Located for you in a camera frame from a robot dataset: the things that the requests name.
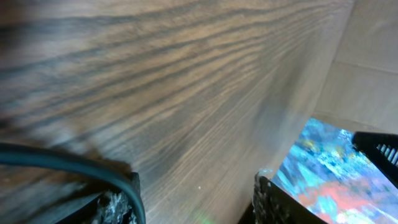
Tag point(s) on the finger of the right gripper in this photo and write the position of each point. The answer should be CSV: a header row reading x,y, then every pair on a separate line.
x,y
380,149

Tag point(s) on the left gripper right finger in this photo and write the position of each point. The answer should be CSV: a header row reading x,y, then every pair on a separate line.
x,y
271,205

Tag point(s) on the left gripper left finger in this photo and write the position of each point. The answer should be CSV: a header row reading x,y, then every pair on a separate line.
x,y
108,208

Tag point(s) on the colourful painted backdrop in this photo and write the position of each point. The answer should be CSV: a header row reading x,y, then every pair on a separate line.
x,y
327,176

